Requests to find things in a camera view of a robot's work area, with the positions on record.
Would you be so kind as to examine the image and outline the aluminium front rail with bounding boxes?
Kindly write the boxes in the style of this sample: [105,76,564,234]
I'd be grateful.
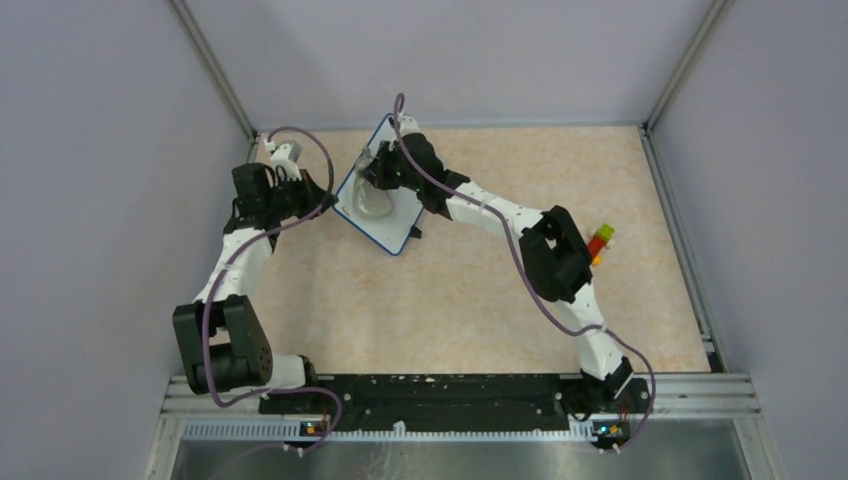
[144,373,784,479]

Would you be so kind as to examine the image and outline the left aluminium frame post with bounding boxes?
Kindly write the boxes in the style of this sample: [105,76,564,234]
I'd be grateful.
[166,0,256,141]

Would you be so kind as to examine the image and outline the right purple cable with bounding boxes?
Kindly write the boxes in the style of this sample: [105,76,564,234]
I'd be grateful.
[392,92,658,454]

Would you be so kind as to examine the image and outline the blue framed small whiteboard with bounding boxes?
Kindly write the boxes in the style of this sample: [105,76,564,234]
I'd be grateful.
[333,113,423,256]

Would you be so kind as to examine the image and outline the wrist white camera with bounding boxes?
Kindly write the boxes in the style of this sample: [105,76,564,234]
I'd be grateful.
[388,114,421,137]
[264,139,302,182]

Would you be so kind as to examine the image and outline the aluminium frame post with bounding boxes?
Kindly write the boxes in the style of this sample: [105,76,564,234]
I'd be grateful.
[166,0,256,141]
[643,0,735,135]

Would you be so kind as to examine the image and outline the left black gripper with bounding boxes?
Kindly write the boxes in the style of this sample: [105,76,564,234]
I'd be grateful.
[266,169,338,221]

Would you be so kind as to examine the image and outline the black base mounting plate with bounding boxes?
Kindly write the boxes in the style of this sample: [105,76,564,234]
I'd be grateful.
[258,374,650,433]

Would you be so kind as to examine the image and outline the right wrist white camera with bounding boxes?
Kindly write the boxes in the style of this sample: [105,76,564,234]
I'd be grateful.
[388,114,421,137]

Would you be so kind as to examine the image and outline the right aluminium frame post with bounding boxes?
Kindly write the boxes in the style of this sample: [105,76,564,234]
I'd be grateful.
[643,0,735,135]

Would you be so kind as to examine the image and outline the grey oval whiteboard eraser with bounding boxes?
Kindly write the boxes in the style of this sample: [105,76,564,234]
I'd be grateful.
[352,157,394,219]

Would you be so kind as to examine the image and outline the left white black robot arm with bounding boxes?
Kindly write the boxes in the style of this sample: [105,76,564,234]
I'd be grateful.
[172,163,334,395]

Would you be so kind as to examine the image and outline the red yellow green toy bricks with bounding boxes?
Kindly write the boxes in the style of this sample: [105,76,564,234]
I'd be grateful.
[586,223,616,267]

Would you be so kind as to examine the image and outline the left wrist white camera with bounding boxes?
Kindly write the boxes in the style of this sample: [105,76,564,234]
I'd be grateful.
[264,139,302,182]

